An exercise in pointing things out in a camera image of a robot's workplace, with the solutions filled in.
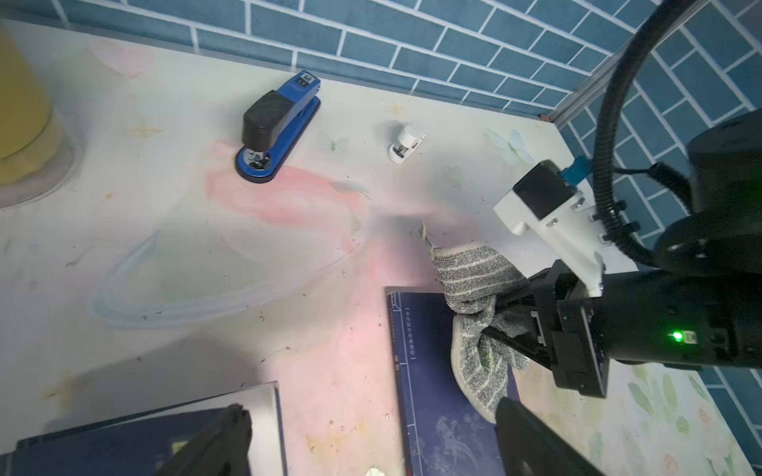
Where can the grey wiping cloth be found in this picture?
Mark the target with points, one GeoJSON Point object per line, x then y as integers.
{"type": "Point", "coordinates": [473, 277]}

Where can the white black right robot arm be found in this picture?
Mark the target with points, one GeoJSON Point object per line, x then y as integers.
{"type": "Point", "coordinates": [722, 234]}

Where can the blue book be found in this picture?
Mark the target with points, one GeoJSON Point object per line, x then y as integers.
{"type": "Point", "coordinates": [442, 432]}
{"type": "Point", "coordinates": [141, 443]}

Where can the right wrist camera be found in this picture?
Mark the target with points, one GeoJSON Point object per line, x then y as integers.
{"type": "Point", "coordinates": [544, 202]}

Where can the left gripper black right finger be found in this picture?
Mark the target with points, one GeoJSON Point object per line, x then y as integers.
{"type": "Point", "coordinates": [529, 447]}

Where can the small white stapler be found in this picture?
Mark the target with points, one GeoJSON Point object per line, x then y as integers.
{"type": "Point", "coordinates": [407, 142]}

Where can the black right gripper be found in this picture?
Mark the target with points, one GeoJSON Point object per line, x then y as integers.
{"type": "Point", "coordinates": [640, 317]}

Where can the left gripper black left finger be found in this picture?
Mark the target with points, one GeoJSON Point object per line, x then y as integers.
{"type": "Point", "coordinates": [221, 448]}

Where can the aluminium corner post right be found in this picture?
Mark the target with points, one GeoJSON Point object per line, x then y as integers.
{"type": "Point", "coordinates": [673, 13]}

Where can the yellow pen cup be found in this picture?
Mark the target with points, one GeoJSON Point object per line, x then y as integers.
{"type": "Point", "coordinates": [37, 152]}

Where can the blue black stapler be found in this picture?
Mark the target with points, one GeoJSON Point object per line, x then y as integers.
{"type": "Point", "coordinates": [274, 124]}

